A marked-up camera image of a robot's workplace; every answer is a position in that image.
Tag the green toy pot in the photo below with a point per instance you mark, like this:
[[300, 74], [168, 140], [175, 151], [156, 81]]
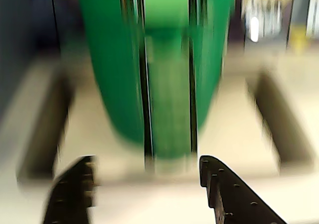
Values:
[[112, 84]]

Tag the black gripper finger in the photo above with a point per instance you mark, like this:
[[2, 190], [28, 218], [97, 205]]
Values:
[[236, 199], [72, 189]]

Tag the blue toy kitchen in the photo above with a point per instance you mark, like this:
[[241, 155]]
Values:
[[229, 139]]

